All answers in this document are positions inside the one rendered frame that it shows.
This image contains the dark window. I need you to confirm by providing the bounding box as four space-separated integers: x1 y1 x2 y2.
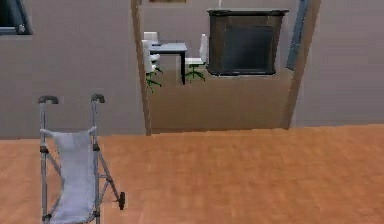
0 0 33 36

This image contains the grey folding stroller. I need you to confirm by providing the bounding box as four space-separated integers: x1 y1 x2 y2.
36 93 127 224

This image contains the grey room door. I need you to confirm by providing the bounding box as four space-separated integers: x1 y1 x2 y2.
286 0 311 72

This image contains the grey table with black legs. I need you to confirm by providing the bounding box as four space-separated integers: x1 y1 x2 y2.
148 41 188 86

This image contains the dark brown console cabinet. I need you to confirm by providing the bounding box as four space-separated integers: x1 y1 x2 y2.
206 8 290 77

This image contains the white office chair green base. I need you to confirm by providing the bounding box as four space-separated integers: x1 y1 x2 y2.
184 33 210 83
141 31 164 94

